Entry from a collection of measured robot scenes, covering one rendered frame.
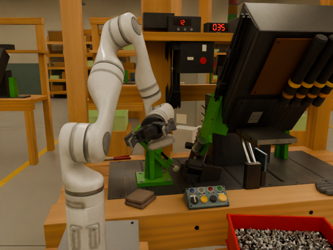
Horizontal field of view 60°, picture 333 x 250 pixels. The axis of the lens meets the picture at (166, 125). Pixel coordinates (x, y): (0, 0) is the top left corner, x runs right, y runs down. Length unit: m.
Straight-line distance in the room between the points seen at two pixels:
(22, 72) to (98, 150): 11.85
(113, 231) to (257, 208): 0.54
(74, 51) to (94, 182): 0.92
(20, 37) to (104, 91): 11.75
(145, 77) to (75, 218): 0.49
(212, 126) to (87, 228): 0.69
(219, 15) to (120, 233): 10.86
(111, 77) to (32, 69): 11.53
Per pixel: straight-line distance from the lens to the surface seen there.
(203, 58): 1.44
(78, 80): 1.51
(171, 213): 1.04
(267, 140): 1.12
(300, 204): 1.23
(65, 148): 0.67
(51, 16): 12.04
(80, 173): 0.71
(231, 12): 1.65
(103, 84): 0.75
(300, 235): 1.04
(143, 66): 0.95
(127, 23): 0.92
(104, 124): 0.67
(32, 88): 12.35
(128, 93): 1.59
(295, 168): 1.54
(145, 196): 1.08
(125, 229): 0.89
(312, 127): 1.95
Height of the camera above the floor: 1.42
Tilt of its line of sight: 13 degrees down
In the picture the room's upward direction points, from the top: straight up
